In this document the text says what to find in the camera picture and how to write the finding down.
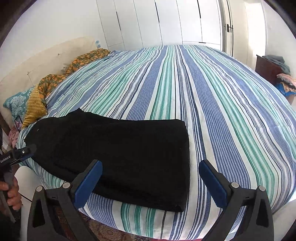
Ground orange floral green blanket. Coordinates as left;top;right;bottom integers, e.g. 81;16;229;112
38;48;111;102

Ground teal patterned pillow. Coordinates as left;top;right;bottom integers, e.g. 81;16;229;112
3;87;34;122

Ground white built-in wardrobe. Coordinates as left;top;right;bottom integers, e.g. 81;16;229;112
97;0;222;51

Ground striped blue green bedspread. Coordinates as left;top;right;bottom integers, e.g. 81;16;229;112
16;45;295;240

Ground dark wooden dresser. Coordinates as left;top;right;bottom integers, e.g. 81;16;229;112
255;55;282;85

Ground pile of clothes in basket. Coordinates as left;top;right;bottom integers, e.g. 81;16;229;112
275;73;295;97

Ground white door with black handle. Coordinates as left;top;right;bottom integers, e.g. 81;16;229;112
218;0;266;57

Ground left hand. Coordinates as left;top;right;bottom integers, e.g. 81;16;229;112
0;177;22;211

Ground mustard knitted pillow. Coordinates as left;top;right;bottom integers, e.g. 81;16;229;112
22;85;47;129

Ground grey-blue cloth on dresser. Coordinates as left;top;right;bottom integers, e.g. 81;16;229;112
263;55;290;75

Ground cream upholstered headboard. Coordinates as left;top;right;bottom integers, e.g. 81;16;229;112
0;36;100;130

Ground black pants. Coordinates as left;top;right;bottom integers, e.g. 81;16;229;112
25;109;190;212

